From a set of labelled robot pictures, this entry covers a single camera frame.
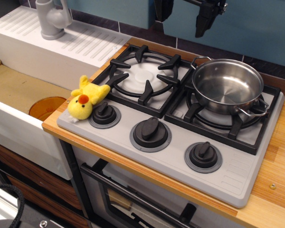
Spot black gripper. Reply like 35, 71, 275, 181
154, 0, 228, 38

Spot stainless steel pan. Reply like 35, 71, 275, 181
190, 56, 269, 117

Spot yellow stuffed duck toy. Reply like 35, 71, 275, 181
67, 75, 111, 123

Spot black middle stove knob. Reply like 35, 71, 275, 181
130, 116, 172, 153

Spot black stove knob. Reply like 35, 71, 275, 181
88, 102, 121, 129
130, 116, 172, 153
184, 142, 223, 174

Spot black left stove knob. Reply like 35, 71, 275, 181
88, 102, 121, 129

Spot black right stove knob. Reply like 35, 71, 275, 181
184, 142, 223, 174

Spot grey toy stove top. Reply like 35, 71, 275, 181
56, 44, 285, 209

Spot black left burner grate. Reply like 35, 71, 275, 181
93, 45, 193, 118

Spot black burner grate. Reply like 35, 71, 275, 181
164, 69, 284, 155
93, 45, 193, 118

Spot grey toy faucet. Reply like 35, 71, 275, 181
36, 0, 72, 40

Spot black right burner grate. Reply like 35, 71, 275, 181
164, 69, 284, 155

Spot white toy sink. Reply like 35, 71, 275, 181
0, 6, 130, 180

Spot orange plastic plate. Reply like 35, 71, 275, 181
28, 96, 66, 121

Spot wooden drawer fronts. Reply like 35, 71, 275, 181
0, 145, 91, 228

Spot oven door with black handle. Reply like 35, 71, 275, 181
79, 158, 219, 228

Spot black braided cable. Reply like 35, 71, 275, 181
0, 184, 26, 224

